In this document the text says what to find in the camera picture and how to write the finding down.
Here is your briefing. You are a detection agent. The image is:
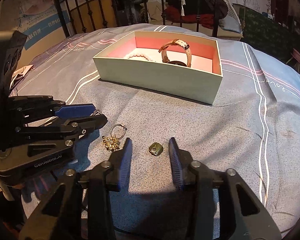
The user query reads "tan strap wristwatch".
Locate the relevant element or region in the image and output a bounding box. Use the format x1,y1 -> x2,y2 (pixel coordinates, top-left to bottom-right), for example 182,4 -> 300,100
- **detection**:
158,39 -> 192,68

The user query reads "open pink-lined gift box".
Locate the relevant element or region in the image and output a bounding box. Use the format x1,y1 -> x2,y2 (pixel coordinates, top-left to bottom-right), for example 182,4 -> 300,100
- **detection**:
93,31 -> 223,105

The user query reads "white hanging swing chair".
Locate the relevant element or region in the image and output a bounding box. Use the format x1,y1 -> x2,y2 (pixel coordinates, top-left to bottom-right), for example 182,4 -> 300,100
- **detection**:
147,0 -> 243,41

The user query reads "gold chain jewelry cluster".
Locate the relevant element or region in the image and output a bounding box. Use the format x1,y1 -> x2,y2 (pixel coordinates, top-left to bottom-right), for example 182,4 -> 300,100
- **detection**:
102,135 -> 122,152

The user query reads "white pearl bracelet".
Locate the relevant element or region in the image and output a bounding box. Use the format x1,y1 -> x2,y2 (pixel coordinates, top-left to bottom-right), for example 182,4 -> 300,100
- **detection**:
125,52 -> 156,62

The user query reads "silver ring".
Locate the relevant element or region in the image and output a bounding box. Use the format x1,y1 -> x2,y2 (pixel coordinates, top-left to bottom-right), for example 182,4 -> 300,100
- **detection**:
110,123 -> 128,138

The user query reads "small gold pendant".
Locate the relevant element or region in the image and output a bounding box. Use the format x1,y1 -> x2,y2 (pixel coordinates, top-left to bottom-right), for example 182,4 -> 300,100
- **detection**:
148,142 -> 164,156

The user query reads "black iron bed frame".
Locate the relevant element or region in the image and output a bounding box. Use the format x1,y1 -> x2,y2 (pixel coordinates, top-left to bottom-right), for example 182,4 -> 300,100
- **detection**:
53,0 -> 221,37

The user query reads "red blanket on chair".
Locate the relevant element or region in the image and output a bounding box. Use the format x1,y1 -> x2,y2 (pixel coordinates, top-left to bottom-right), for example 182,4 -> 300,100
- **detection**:
164,7 -> 213,29

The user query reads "green patterned counter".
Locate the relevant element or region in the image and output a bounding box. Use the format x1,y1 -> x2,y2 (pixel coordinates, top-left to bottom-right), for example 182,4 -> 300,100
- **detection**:
239,7 -> 300,62

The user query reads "pink stool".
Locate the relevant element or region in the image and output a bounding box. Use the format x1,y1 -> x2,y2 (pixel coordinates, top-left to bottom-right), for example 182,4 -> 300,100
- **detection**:
286,48 -> 300,72

